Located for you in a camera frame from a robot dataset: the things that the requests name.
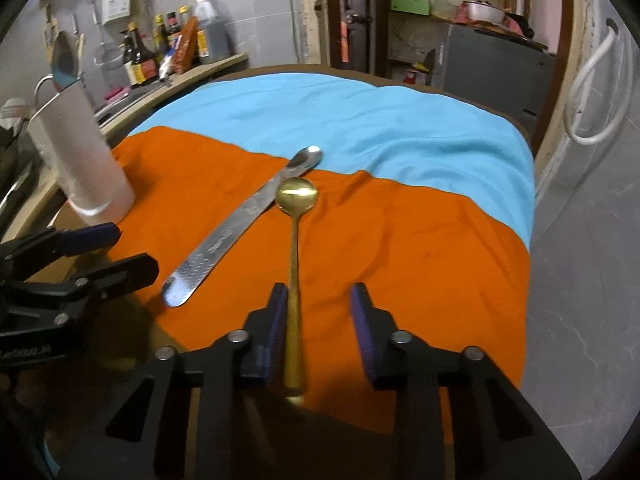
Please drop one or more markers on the metal strainer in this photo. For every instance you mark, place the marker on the metal strainer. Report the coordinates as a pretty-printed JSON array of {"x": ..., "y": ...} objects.
[{"x": 109, "y": 56}]

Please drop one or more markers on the orange cloth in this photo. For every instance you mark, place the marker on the orange cloth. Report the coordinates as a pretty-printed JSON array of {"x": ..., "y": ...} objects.
[{"x": 400, "y": 270}]

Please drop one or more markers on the light blue cloth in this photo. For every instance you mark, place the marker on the light blue cloth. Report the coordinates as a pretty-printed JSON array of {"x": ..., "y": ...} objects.
[{"x": 375, "y": 125}]

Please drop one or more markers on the silver butter knife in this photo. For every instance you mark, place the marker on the silver butter knife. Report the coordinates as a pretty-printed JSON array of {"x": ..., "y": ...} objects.
[{"x": 235, "y": 235}]

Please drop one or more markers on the grey refrigerator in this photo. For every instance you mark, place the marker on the grey refrigerator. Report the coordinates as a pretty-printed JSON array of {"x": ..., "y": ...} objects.
[{"x": 490, "y": 70}]

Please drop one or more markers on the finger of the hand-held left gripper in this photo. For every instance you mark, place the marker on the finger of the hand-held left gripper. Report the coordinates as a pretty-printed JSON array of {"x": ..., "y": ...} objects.
[
  {"x": 95, "y": 237},
  {"x": 125, "y": 272}
]

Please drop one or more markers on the large dark oil jug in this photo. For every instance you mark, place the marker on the large dark oil jug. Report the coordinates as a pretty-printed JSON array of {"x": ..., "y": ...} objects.
[{"x": 212, "y": 30}]

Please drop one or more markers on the green box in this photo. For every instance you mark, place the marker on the green box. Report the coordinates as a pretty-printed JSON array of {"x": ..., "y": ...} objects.
[{"x": 410, "y": 5}]

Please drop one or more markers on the metal bowl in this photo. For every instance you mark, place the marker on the metal bowl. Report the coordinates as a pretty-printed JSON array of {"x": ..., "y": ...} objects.
[{"x": 482, "y": 11}]

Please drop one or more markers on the brown packet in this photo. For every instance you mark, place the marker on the brown packet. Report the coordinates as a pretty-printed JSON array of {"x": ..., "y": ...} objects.
[{"x": 186, "y": 45}]

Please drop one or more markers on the dark brown door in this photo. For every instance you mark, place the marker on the dark brown door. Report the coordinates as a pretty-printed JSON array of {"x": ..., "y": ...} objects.
[{"x": 355, "y": 15}]

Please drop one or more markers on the gold spoon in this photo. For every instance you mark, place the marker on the gold spoon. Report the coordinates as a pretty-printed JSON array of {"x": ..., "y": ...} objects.
[{"x": 297, "y": 195}]

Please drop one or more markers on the dark soy sauce bottle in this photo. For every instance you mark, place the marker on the dark soy sauce bottle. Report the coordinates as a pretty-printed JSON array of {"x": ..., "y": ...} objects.
[{"x": 140, "y": 62}]

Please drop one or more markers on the white utensil cup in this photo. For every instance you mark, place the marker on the white utensil cup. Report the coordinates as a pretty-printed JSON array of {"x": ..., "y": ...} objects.
[{"x": 85, "y": 160}]

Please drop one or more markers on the white cardboard box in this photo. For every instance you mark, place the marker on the white cardboard box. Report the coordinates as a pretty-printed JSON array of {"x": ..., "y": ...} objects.
[{"x": 117, "y": 5}]

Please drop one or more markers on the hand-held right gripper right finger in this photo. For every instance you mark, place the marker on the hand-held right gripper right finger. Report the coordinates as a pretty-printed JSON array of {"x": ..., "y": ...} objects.
[{"x": 364, "y": 340}]

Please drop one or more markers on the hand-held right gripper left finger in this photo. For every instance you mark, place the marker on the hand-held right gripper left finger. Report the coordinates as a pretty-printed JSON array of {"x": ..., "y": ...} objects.
[{"x": 274, "y": 340}]

